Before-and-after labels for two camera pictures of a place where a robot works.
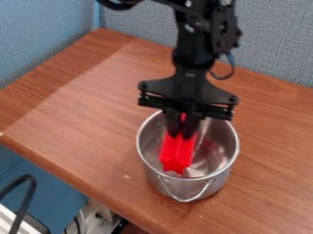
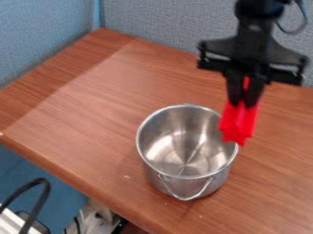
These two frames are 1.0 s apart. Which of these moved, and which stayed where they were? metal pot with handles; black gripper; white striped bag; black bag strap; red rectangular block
Moved: red rectangular block; black gripper; black bag strap
Stayed: white striped bag; metal pot with handles
